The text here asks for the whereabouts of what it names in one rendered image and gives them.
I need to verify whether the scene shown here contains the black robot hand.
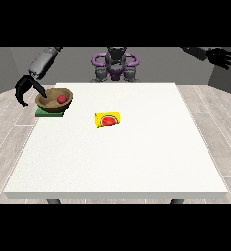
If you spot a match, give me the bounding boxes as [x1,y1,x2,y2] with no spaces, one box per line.
[14,74,48,108]
[205,47,231,71]

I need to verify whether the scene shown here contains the brown wooden bowl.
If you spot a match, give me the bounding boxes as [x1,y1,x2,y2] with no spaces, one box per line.
[34,87,74,114]

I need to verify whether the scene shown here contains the green square pad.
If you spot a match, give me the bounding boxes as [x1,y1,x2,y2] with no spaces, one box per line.
[34,107,67,118]

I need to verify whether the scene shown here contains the yellow cup with melon print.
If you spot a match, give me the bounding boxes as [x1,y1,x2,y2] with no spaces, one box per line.
[94,111,122,129]

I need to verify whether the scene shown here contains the grey robot trunk purple rings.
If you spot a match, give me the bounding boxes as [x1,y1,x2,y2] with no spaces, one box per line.
[90,46,142,84]

